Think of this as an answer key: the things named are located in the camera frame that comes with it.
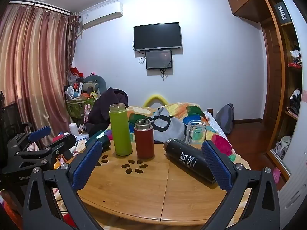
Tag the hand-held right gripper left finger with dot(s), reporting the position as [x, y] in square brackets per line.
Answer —
[86, 165]

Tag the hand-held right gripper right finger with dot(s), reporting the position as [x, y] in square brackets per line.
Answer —
[217, 165]

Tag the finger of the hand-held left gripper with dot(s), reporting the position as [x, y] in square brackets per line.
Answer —
[39, 132]
[64, 141]

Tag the dark green cup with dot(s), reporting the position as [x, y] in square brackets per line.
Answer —
[102, 137]

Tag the black thermos cup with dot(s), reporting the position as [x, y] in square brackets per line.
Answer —
[184, 157]

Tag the clear glass cup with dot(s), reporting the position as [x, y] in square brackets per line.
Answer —
[195, 131]

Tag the tall green thermos cup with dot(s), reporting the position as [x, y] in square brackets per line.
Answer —
[121, 131]

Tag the red thermos cup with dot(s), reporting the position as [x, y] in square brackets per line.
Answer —
[144, 140]

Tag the white plastic bottle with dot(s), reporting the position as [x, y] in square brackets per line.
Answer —
[73, 129]

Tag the black chair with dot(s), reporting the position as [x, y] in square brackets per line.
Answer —
[12, 117]

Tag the green fabric basket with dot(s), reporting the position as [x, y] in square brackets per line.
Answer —
[76, 107]

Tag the grey backpack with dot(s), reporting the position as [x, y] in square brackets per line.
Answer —
[225, 119]

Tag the dark purple jacket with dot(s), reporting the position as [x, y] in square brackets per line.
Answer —
[108, 107]

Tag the pink slipper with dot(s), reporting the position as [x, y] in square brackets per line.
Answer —
[276, 175]

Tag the colourful printed blanket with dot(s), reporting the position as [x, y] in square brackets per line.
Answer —
[177, 113]

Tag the grey plush toy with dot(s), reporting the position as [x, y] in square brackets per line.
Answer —
[94, 82]

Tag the pink striped curtain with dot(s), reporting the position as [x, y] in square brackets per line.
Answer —
[33, 64]

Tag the round wooden table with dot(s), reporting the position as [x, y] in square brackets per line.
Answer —
[153, 191]

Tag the wooden wardrobe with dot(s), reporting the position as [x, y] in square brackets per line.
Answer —
[271, 76]

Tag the small black monitor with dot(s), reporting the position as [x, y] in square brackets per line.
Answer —
[159, 59]

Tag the white air conditioner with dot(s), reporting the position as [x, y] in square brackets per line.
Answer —
[100, 14]

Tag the black printed box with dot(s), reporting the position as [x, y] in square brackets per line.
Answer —
[282, 13]

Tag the black wall television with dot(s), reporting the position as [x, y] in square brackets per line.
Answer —
[157, 36]

